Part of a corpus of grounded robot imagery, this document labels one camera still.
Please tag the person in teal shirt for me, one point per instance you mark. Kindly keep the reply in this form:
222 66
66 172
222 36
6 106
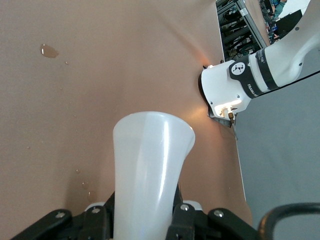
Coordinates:
278 7

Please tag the brown table cover mat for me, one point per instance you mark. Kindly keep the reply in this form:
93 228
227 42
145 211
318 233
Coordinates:
75 100

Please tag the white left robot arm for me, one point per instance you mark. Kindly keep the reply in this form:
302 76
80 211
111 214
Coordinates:
225 80

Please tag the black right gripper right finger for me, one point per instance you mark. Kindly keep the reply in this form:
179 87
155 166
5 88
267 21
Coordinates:
200 227

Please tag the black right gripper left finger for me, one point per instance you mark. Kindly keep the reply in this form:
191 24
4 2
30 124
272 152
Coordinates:
75 227

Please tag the translucent squeeze bottle orange cap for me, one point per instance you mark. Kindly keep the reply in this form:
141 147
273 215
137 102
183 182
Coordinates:
150 162

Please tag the aluminium rack beam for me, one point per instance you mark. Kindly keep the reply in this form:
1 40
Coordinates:
250 22

